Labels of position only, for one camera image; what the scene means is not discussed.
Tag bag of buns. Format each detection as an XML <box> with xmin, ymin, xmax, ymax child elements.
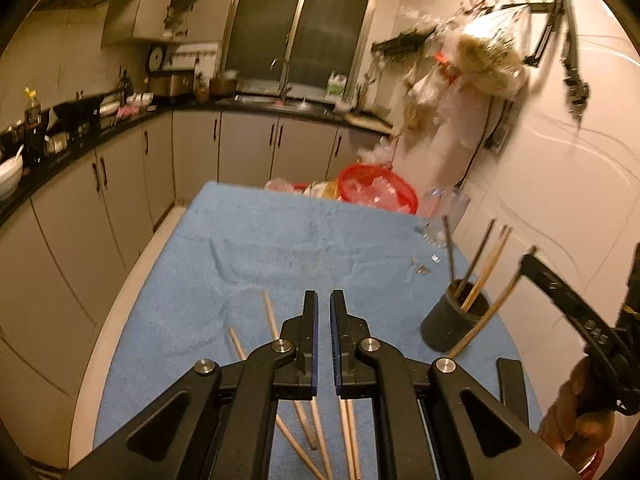
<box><xmin>440</xmin><ymin>10</ymin><xmax>531</xmax><ymax>98</ymax></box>

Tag clear plastic pitcher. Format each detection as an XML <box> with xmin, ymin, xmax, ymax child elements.
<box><xmin>417</xmin><ymin>185</ymin><xmax>471</xmax><ymax>248</ymax></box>

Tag chrome faucet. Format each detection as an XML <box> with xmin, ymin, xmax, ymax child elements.
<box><xmin>270</xmin><ymin>57</ymin><xmax>293</xmax><ymax>103</ymax></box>

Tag kitchen window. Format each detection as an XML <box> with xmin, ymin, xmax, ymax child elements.
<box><xmin>220</xmin><ymin>0</ymin><xmax>386</xmax><ymax>93</ymax></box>

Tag round dial kitchen scale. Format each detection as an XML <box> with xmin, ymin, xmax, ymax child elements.
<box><xmin>146</xmin><ymin>42</ymin><xmax>168</xmax><ymax>73</ymax></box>

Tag person's right hand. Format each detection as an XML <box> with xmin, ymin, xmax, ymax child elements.
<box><xmin>537</xmin><ymin>357</ymin><xmax>616</xmax><ymax>476</ymax></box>

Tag wall socket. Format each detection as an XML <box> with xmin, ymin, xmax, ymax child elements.
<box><xmin>487</xmin><ymin>122</ymin><xmax>512</xmax><ymax>156</ymax></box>

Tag blue table cloth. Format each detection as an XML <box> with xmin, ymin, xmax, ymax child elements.
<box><xmin>92</xmin><ymin>180</ymin><xmax>543</xmax><ymax>480</ymax></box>

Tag black countertop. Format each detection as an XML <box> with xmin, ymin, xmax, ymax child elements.
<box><xmin>0</xmin><ymin>92</ymin><xmax>393</xmax><ymax>221</ymax></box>

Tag black wok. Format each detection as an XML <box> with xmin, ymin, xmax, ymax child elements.
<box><xmin>52</xmin><ymin>95</ymin><xmax>103</xmax><ymax>123</ymax></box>

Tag black utensil holder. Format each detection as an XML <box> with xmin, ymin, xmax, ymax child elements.
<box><xmin>420</xmin><ymin>280</ymin><xmax>493</xmax><ymax>352</ymax></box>

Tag black smartphone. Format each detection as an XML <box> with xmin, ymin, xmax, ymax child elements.
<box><xmin>496</xmin><ymin>357</ymin><xmax>531</xmax><ymax>423</ymax></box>

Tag beige upper cabinets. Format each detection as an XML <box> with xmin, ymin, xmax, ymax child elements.
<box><xmin>102</xmin><ymin>0</ymin><xmax>241</xmax><ymax>48</ymax></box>

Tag small shiny scraps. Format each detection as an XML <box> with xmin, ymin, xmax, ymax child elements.
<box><xmin>407</xmin><ymin>252</ymin><xmax>443</xmax><ymax>278</ymax></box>

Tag red plastic basket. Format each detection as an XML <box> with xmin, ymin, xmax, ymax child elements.
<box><xmin>337</xmin><ymin>162</ymin><xmax>420</xmax><ymax>216</ymax></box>

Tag yellow cap oil bottle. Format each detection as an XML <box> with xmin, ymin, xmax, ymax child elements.
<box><xmin>22</xmin><ymin>87</ymin><xmax>43</xmax><ymax>126</ymax></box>

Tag white plastic bag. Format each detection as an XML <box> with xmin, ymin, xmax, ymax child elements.
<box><xmin>357</xmin><ymin>135</ymin><xmax>401</xmax><ymax>168</ymax></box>

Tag steel sink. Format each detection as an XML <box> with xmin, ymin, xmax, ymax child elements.
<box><xmin>235</xmin><ymin>92</ymin><xmax>331</xmax><ymax>111</ymax></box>

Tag black power cable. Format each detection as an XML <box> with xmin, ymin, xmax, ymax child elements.
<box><xmin>452</xmin><ymin>95</ymin><xmax>511</xmax><ymax>188</ymax></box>

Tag crumpled clear plastic bags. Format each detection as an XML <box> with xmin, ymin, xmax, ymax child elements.
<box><xmin>347</xmin><ymin>175</ymin><xmax>408</xmax><ymax>208</ymax></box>

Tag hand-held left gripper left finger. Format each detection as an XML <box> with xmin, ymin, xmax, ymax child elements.
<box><xmin>65</xmin><ymin>290</ymin><xmax>321</xmax><ymax>480</ymax></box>

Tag pale cutting board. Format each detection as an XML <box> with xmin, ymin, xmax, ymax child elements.
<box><xmin>345</xmin><ymin>112</ymin><xmax>393</xmax><ymax>133</ymax></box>

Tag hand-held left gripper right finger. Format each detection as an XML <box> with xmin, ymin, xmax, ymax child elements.
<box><xmin>329</xmin><ymin>289</ymin><xmax>581</xmax><ymax>480</ymax></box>

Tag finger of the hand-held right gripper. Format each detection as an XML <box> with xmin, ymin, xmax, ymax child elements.
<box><xmin>519</xmin><ymin>254</ymin><xmax>604</xmax><ymax>357</ymax></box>

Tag large white bowl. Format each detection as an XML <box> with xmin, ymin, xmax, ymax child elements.
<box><xmin>0</xmin><ymin>157</ymin><xmax>25</xmax><ymax>198</ymax></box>

